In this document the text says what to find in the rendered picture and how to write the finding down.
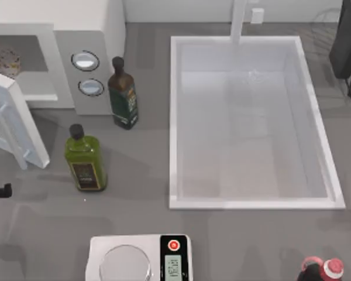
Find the dark green bottle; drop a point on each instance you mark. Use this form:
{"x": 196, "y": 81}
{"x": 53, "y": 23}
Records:
{"x": 123, "y": 96}

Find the white sink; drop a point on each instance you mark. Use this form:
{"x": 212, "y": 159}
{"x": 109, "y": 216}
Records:
{"x": 245, "y": 131}

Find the light green bottle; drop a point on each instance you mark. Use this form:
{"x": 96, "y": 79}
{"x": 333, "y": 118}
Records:
{"x": 85, "y": 161}

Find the round microwave knob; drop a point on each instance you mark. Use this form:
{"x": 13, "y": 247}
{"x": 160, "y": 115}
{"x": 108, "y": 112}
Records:
{"x": 85, "y": 61}
{"x": 90, "y": 87}

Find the white kitchen scale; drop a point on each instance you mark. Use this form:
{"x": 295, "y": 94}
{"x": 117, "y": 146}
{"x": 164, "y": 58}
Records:
{"x": 125, "y": 257}

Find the pale microwave oven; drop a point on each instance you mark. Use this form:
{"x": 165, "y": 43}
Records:
{"x": 64, "y": 70}

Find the tall white tap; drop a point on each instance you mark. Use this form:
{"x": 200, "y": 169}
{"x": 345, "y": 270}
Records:
{"x": 238, "y": 20}

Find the white microwave door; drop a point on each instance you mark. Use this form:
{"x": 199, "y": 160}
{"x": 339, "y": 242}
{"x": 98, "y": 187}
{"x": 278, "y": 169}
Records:
{"x": 8, "y": 117}

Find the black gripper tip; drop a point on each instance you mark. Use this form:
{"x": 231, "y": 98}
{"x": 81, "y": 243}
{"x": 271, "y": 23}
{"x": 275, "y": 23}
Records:
{"x": 0, "y": 191}

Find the speckled bread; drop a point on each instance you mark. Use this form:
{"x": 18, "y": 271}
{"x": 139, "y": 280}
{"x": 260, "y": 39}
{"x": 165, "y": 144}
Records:
{"x": 1, "y": 60}

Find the dark bottle with red cap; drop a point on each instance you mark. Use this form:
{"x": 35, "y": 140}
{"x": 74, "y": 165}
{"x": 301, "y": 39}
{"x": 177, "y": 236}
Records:
{"x": 321, "y": 270}

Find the black chair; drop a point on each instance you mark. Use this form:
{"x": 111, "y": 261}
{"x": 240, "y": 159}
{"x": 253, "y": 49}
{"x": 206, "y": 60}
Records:
{"x": 346, "y": 44}

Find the white wall socket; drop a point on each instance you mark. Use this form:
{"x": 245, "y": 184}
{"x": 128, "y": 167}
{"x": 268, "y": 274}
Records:
{"x": 257, "y": 15}

